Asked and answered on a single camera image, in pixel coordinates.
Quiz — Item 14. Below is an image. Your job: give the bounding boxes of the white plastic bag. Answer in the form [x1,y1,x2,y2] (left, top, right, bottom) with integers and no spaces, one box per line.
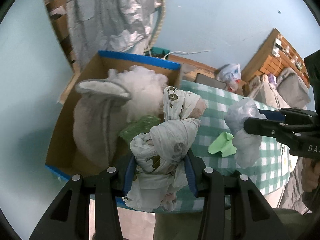
[216,63,241,83]

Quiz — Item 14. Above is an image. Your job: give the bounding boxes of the white power cable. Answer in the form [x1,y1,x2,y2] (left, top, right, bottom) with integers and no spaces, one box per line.
[147,43,212,59]

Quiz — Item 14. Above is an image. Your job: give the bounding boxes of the grey pillow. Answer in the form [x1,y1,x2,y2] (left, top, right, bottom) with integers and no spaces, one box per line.
[277,67,311,109]

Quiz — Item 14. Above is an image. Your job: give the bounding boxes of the blue-rimmed cardboard box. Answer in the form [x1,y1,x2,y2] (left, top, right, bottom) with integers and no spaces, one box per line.
[45,50,181,181]

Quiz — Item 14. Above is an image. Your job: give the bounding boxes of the light green cloth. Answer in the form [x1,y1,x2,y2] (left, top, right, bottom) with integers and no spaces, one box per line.
[208,132,236,158]

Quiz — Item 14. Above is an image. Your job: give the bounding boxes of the olive green trousers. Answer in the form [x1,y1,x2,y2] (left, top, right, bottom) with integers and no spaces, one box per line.
[152,205,313,240]

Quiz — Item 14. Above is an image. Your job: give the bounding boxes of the clear plastic bottle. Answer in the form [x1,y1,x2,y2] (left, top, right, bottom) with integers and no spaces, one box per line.
[225,78,239,92]

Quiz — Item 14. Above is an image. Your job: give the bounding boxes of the grey plush slipper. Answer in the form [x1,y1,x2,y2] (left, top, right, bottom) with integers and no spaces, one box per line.
[73,79,132,169]

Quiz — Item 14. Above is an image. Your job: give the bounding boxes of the green knitted cloth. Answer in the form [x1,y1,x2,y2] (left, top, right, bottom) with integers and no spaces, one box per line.
[119,115,161,145]

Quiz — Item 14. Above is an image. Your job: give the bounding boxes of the white patterned knotted cloth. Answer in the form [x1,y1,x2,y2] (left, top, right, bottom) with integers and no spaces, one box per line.
[124,86,207,212]

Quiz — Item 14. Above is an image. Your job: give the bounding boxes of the silver foil curtain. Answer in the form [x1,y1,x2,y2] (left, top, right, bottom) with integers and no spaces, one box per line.
[66,0,165,68]

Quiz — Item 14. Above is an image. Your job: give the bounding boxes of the white smartphone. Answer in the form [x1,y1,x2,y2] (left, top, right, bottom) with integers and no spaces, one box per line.
[280,144,290,176]

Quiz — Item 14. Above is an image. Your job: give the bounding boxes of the green checkered tablecloth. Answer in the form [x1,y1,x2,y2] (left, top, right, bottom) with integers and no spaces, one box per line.
[180,80,289,196]

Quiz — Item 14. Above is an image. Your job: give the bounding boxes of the white mesh bath loofah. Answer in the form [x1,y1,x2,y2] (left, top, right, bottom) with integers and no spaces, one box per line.
[107,66,168,123]

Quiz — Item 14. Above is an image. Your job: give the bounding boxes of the light grey sock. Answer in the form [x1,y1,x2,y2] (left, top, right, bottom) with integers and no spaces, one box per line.
[225,98,266,168]

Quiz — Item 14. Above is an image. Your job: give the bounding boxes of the person's right hand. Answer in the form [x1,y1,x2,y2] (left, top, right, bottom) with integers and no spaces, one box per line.
[302,158,319,202]

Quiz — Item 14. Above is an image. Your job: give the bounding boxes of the wooden bed headboard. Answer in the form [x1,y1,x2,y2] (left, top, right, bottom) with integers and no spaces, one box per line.
[241,28,310,88]

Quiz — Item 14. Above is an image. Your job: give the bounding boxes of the teal storage box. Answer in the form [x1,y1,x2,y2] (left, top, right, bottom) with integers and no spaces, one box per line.
[150,47,170,59]

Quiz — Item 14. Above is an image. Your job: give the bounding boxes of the grey cushioned stool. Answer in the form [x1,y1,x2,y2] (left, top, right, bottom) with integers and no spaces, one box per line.
[194,73,227,90]

